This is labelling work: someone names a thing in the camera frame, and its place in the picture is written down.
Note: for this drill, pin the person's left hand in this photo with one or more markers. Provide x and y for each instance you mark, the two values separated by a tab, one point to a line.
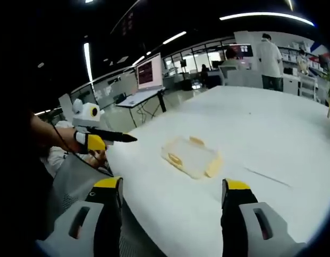
97	156

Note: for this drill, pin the dark computer monitor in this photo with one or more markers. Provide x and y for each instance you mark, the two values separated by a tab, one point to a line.
243	50

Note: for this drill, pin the clear plastic container with food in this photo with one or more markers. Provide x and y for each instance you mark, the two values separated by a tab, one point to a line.
191	158

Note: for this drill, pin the white slatted chair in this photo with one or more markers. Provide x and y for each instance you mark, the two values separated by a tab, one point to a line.
308	87

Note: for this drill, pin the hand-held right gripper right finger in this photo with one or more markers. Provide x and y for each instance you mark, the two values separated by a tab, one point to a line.
242	214

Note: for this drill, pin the white low cabinet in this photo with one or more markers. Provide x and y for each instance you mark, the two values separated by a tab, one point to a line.
290	84

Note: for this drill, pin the person's grey trousers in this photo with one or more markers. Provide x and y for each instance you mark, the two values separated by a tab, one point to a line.
73	182

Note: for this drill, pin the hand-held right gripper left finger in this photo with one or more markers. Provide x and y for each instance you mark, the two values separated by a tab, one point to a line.
73	230

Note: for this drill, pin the large display screen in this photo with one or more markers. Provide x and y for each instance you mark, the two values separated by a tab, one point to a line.
149	72

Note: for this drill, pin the white office chair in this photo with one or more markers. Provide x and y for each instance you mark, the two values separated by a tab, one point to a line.
234	76

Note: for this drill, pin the white folding desk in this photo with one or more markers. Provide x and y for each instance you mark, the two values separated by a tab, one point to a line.
139	98

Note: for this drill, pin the long ceiling light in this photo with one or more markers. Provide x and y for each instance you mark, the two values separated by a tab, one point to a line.
87	61
174	37
263	16

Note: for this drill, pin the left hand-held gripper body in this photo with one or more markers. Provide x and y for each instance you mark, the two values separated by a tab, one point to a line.
83	116

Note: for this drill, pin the white wall shelf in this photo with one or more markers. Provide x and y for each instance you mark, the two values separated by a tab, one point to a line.
293	54

